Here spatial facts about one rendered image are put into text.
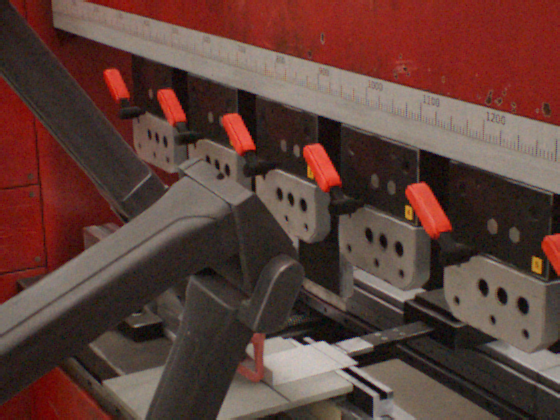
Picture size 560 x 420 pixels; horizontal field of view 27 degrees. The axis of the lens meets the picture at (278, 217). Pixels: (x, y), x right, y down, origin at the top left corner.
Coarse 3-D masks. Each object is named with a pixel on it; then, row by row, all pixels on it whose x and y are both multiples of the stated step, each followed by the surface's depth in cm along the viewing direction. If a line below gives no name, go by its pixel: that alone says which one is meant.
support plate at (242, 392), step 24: (120, 384) 150; (144, 384) 150; (240, 384) 149; (264, 384) 149; (288, 384) 149; (312, 384) 149; (336, 384) 149; (144, 408) 143; (240, 408) 143; (264, 408) 143; (288, 408) 144
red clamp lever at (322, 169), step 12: (312, 144) 137; (312, 156) 136; (324, 156) 136; (312, 168) 136; (324, 168) 135; (324, 180) 134; (336, 180) 135; (336, 192) 134; (336, 204) 132; (348, 204) 133; (360, 204) 134
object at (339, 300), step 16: (304, 256) 155; (320, 256) 152; (336, 256) 148; (320, 272) 152; (336, 272) 149; (352, 272) 149; (320, 288) 155; (336, 288) 150; (352, 288) 150; (336, 304) 152
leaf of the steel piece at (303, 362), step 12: (300, 348) 159; (312, 348) 159; (252, 360) 151; (264, 360) 155; (276, 360) 155; (288, 360) 155; (300, 360) 155; (312, 360) 155; (324, 360) 155; (264, 372) 149; (276, 372) 152; (288, 372) 152; (300, 372) 152; (312, 372) 152; (324, 372) 152; (276, 384) 148
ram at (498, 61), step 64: (128, 0) 184; (192, 0) 165; (256, 0) 149; (320, 0) 136; (384, 0) 125; (448, 0) 116; (512, 0) 108; (192, 64) 168; (384, 64) 127; (448, 64) 118; (512, 64) 110; (384, 128) 129
